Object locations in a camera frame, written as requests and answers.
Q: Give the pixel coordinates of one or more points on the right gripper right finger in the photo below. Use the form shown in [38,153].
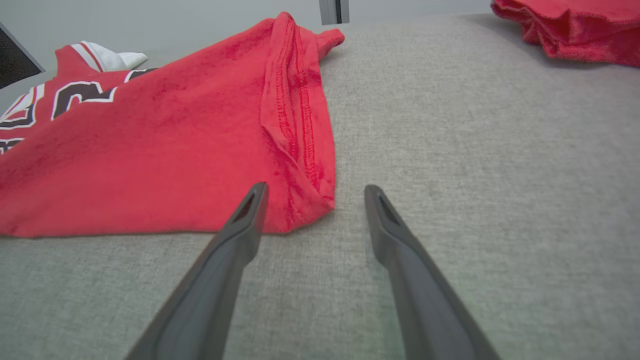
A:
[425,300]

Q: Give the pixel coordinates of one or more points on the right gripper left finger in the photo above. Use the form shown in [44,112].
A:
[210,295]

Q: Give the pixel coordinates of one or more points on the red numbered basketball jersey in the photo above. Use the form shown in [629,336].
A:
[175,150]

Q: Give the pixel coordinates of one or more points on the red shorts white waistband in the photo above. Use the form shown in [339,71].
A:
[585,30]

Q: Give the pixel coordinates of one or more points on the grey metal partition post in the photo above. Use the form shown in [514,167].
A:
[334,10]

